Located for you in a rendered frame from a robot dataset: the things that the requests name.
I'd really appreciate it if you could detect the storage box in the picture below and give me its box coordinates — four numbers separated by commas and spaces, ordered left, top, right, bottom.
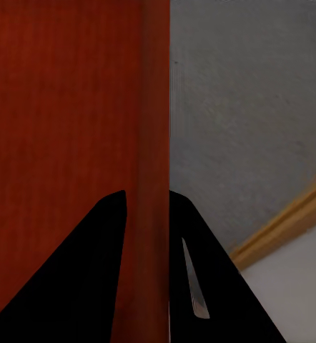
0, 0, 170, 343

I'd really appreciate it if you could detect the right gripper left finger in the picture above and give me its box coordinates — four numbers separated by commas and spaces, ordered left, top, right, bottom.
0, 190, 127, 343

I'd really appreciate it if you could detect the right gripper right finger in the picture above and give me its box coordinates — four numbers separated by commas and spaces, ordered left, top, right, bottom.
169, 191, 287, 343

